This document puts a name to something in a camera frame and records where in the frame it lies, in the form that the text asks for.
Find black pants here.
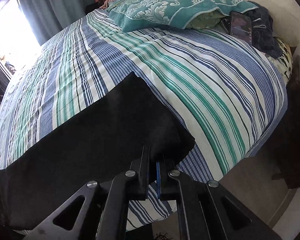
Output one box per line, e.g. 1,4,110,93
0,73,195,230

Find dark wooden nightstand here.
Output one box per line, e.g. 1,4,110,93
273,56,300,189

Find striped bed sheet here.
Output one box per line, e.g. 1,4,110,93
0,8,288,231

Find dark clothes by pillow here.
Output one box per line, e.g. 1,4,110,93
220,2,282,59

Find black smartphone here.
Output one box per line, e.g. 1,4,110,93
229,11,253,45

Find teal patterned pillow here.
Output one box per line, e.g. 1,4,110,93
107,0,257,32

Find blue curtain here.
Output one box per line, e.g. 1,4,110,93
19,0,94,45

